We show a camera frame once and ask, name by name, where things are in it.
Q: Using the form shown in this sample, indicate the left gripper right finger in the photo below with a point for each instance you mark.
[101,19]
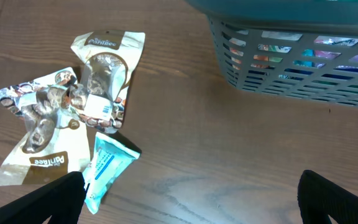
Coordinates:
[321,201]

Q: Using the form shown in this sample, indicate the Kleenex tissue multipack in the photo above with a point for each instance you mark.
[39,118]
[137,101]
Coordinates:
[251,57]

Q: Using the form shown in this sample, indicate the upper Pantree snack pouch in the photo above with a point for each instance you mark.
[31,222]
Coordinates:
[109,57]

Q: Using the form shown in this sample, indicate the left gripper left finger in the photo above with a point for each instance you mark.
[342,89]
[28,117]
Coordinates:
[60,201]

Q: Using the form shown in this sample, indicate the light blue wipes packet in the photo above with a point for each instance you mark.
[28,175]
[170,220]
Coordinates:
[110,159]

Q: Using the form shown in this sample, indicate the grey plastic basket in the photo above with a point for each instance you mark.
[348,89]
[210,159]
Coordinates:
[303,16]

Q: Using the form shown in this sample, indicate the pantree snack pouch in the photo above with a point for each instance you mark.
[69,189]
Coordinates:
[109,57]
[56,143]

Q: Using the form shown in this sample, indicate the lower Pantree snack pouch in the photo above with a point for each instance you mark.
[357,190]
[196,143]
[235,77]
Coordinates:
[56,143]

